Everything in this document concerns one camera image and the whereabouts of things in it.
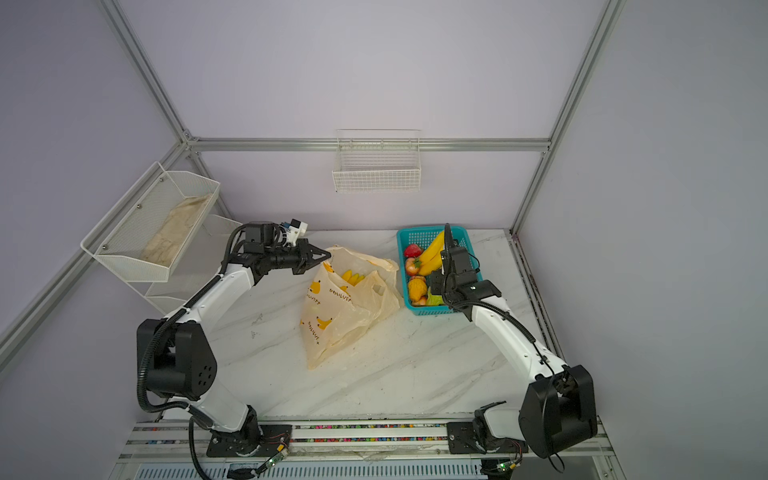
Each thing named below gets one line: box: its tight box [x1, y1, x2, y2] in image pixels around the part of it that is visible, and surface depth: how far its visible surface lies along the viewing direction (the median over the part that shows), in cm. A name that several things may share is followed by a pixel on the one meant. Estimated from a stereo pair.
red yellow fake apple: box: [406, 257, 422, 276], surface depth 100 cm
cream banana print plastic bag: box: [300, 245, 401, 370], surface depth 85 cm
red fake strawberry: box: [404, 244, 422, 258], surface depth 107 cm
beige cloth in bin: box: [141, 193, 212, 267], surface depth 80 cm
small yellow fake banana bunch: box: [419, 230, 445, 276], surface depth 102 cm
